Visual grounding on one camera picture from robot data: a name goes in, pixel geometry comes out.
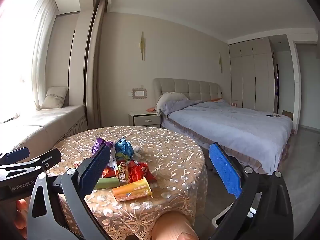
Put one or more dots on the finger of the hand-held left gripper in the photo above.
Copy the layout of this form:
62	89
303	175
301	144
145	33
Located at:
17	155
48	160

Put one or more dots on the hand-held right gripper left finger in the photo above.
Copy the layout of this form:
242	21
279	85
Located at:
95	166

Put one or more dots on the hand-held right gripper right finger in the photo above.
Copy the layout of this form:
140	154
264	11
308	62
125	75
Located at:
225	172

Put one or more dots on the blue snack bag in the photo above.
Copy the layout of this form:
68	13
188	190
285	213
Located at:
123	150

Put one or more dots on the red snack bag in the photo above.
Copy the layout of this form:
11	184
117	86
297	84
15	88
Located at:
135	172

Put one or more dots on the clear bottle with orange label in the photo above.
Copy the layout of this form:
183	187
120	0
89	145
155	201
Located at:
132	192

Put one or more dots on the person's left hand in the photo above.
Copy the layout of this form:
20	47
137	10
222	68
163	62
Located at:
20	211

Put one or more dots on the small orange-red wrapper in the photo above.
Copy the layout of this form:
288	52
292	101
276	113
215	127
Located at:
108	172

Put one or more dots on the green box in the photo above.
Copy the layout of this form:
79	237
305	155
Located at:
107	183

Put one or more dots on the purple snack wrapper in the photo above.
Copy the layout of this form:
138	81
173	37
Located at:
100	143

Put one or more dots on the beige window seat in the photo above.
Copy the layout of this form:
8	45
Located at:
37	127

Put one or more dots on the grey-blue blanket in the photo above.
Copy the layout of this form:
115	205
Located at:
225	127

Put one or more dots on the crumpled white paper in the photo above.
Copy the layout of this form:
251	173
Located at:
137	150

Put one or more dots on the embroidered beige tablecloth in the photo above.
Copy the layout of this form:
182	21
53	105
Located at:
172	155

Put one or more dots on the beige cushion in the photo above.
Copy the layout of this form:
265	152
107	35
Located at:
55	97

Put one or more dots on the beige nightstand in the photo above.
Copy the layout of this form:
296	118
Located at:
145	120

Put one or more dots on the orange pillow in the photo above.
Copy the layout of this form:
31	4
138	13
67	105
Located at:
216	100

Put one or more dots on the person's leg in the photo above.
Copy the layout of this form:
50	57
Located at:
172	226

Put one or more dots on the orange packet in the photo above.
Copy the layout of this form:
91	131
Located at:
151	109

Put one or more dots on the cardboard box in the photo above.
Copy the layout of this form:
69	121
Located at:
287	114

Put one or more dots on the grey frilled pillow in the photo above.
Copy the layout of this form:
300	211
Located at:
170	103

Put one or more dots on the beige upholstered bed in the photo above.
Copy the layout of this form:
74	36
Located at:
190	88

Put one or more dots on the beige wardrobe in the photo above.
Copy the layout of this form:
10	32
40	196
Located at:
250	75

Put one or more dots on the sheer white curtain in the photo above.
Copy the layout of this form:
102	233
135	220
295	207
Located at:
42	42

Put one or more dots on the white chair frame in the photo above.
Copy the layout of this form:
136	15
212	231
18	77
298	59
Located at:
225	213

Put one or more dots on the wall switch panel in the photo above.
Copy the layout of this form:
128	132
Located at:
139	94

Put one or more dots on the gold wall lamp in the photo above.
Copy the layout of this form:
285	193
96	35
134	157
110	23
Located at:
142	46
220	62

